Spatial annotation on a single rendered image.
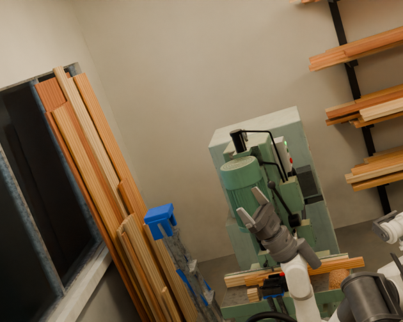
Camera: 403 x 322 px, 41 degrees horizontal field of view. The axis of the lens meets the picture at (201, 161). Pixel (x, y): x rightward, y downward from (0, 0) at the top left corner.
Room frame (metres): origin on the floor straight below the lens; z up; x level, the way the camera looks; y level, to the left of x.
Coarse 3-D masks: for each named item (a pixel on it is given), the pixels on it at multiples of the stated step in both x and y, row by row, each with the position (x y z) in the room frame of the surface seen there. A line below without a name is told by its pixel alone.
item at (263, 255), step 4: (260, 252) 2.28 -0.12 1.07; (264, 252) 2.27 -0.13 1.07; (260, 256) 2.26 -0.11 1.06; (264, 256) 2.26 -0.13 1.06; (268, 256) 2.25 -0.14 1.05; (260, 260) 2.27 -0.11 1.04; (264, 260) 2.26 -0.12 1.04; (268, 260) 2.25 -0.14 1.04; (272, 260) 2.25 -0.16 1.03; (268, 264) 2.26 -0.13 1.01; (272, 264) 2.25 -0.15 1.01
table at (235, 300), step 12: (312, 276) 2.23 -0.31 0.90; (324, 276) 2.19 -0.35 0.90; (228, 288) 2.38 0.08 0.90; (240, 288) 2.34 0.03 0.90; (324, 288) 2.09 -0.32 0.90; (228, 300) 2.27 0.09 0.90; (240, 300) 2.23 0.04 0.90; (324, 300) 2.07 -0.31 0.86; (336, 300) 2.06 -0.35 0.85; (228, 312) 2.22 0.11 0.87; (240, 312) 2.20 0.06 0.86; (252, 312) 2.18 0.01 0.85
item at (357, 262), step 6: (354, 258) 2.18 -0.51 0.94; (360, 258) 2.17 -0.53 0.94; (324, 264) 2.22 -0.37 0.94; (330, 264) 2.21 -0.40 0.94; (336, 264) 2.20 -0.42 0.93; (342, 264) 2.19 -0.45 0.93; (348, 264) 2.18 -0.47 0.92; (354, 264) 2.17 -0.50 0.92; (360, 264) 2.17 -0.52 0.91; (312, 270) 2.24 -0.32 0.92; (318, 270) 2.23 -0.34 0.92; (324, 270) 2.22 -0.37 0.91; (330, 270) 2.21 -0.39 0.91; (252, 276) 2.34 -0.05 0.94; (246, 282) 2.34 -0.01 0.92; (252, 282) 2.33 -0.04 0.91
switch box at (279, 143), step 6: (276, 138) 2.60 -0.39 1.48; (282, 138) 2.56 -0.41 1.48; (276, 144) 2.51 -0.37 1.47; (282, 144) 2.50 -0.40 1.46; (282, 150) 2.51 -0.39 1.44; (276, 156) 2.52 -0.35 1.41; (282, 156) 2.51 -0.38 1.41; (288, 156) 2.55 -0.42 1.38; (276, 162) 2.52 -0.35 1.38; (282, 162) 2.51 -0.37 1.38; (288, 162) 2.51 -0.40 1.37; (288, 168) 2.51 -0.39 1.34
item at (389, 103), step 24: (312, 0) 4.07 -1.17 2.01; (336, 0) 4.02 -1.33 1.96; (336, 24) 4.37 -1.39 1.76; (336, 48) 4.27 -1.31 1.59; (360, 48) 3.89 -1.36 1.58; (384, 48) 3.91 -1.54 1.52; (360, 96) 4.32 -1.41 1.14; (384, 96) 4.04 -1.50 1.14; (336, 120) 4.09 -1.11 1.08; (360, 120) 3.95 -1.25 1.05; (384, 120) 3.91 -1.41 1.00; (360, 168) 4.09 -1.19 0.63; (384, 168) 3.97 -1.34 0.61; (384, 192) 4.36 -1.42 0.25
